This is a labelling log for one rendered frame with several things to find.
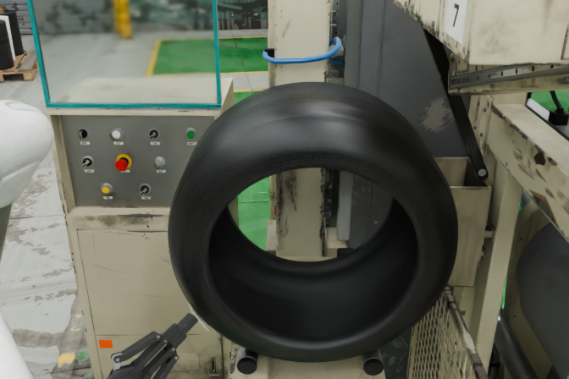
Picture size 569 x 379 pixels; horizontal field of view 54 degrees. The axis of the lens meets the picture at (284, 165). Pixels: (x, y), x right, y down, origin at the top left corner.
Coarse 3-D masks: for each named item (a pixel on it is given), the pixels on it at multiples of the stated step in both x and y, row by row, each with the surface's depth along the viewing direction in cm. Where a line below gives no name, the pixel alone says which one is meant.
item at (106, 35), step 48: (48, 0) 161; (96, 0) 161; (144, 0) 161; (192, 0) 161; (48, 48) 167; (96, 48) 167; (144, 48) 167; (192, 48) 167; (48, 96) 173; (96, 96) 173; (144, 96) 173; (192, 96) 173
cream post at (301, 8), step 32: (288, 0) 127; (320, 0) 127; (288, 32) 130; (320, 32) 130; (288, 64) 133; (320, 64) 133; (288, 192) 147; (320, 192) 147; (288, 224) 151; (320, 224) 150; (288, 256) 155; (320, 256) 155
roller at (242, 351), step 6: (240, 348) 126; (240, 354) 124; (246, 354) 123; (252, 354) 124; (240, 360) 123; (246, 360) 122; (252, 360) 122; (240, 366) 123; (246, 366) 123; (252, 366) 123; (240, 372) 124; (246, 372) 123; (252, 372) 123
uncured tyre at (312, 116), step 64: (256, 128) 102; (320, 128) 100; (384, 128) 103; (192, 192) 105; (448, 192) 107; (192, 256) 109; (256, 256) 142; (384, 256) 141; (448, 256) 110; (256, 320) 131; (320, 320) 136; (384, 320) 115
